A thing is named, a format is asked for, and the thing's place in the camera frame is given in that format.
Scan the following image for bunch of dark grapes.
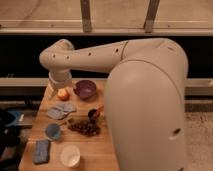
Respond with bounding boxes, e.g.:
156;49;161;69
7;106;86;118
68;121;100;136

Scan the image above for red yellow apple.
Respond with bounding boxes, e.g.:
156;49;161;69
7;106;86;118
57;88;70;101

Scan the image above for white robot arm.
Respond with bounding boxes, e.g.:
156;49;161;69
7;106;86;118
39;38;188;171

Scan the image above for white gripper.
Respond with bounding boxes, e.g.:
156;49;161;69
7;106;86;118
44;71;72;100

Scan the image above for purple bowl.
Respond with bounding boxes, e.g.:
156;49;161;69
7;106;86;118
73;80;96;100

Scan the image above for blue sponge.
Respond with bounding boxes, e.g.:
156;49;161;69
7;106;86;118
33;140;51;164

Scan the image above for small wooden block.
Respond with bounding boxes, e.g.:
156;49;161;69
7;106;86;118
65;117;74;125

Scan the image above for blue plastic cup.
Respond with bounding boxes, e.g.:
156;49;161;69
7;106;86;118
45;123;61;140

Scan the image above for light blue grey towel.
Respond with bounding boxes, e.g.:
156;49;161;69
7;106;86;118
47;102;77;120

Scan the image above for dark objects at left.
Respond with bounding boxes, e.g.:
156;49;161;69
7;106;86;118
0;108;21;171

